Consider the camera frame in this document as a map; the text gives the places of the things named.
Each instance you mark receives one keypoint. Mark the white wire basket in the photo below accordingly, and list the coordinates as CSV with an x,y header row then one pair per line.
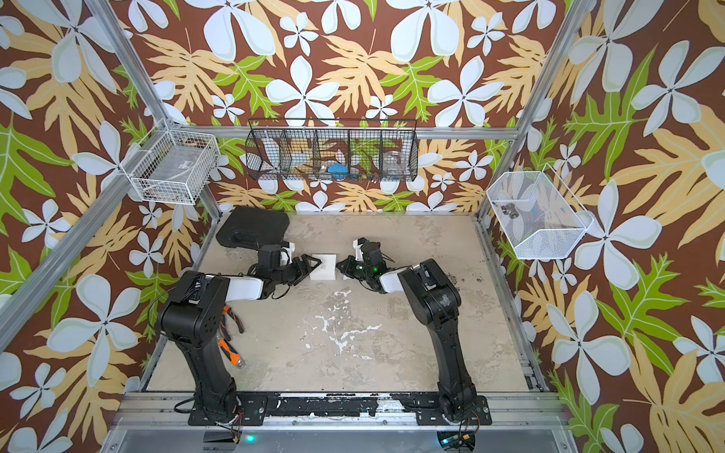
x,y
172,165

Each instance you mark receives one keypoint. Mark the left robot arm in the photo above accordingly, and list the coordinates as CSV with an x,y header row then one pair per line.
x,y
193,315

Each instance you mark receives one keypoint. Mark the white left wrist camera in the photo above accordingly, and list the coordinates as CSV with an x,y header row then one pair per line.
x,y
287,252

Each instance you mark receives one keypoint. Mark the orange handled pliers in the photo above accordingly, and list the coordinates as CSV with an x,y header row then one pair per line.
x,y
225,341

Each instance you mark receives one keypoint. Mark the white mesh basket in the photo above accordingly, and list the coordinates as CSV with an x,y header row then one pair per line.
x,y
552,220

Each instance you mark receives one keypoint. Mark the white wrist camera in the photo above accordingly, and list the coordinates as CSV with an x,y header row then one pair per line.
x,y
287,252
357,246

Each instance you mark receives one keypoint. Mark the black hard case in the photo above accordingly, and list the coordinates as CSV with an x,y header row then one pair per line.
x,y
252,228

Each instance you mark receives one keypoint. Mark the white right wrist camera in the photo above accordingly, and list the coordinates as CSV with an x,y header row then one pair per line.
x,y
357,246

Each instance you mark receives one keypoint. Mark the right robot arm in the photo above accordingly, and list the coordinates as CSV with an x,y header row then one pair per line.
x,y
435,303

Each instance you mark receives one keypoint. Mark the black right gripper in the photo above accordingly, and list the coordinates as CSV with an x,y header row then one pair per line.
x,y
347,270

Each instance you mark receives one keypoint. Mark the black wire basket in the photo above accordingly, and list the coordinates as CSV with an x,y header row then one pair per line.
x,y
372,149

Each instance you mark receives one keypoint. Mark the small metal object in basket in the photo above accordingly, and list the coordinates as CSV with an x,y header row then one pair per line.
x,y
510,210

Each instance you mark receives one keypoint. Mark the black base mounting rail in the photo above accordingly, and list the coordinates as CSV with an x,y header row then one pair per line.
x,y
252,408

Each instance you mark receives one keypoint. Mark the white sleeve jewelry box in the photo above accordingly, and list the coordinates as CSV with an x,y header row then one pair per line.
x,y
326,271

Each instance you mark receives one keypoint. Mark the blue object in basket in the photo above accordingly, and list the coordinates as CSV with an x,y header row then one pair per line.
x,y
338,171

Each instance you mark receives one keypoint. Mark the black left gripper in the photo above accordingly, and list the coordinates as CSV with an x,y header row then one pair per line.
x,y
307,265

